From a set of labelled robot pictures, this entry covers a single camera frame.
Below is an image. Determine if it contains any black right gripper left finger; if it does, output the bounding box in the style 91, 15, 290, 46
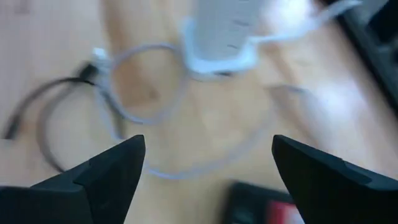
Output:
0, 134, 147, 224

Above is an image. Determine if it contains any white USB cable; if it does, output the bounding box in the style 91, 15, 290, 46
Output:
91, 42, 309, 181

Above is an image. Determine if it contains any short black USB cable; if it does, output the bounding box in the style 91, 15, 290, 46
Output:
2, 61, 126, 174

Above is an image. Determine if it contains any black table frame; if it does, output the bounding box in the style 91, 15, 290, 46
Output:
320, 0, 398, 110

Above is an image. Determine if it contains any long flat black power strip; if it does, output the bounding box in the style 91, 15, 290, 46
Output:
221, 181, 304, 224

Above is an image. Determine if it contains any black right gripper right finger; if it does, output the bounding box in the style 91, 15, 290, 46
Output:
271, 134, 398, 224

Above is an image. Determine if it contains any white tower power cord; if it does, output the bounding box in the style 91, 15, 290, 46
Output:
248, 0, 364, 45

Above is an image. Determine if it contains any white tower power strip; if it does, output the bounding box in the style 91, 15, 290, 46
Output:
179, 0, 262, 78

